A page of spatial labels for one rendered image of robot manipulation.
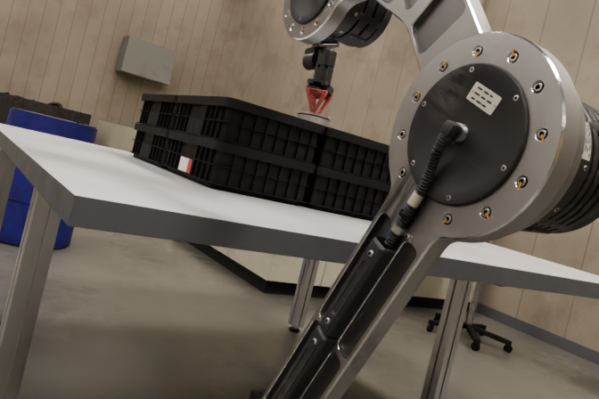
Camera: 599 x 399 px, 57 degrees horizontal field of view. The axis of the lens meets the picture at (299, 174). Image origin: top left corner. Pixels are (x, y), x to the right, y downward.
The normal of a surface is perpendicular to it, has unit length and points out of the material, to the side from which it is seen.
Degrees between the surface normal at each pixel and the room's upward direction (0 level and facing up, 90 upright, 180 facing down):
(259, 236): 90
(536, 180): 90
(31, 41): 90
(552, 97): 90
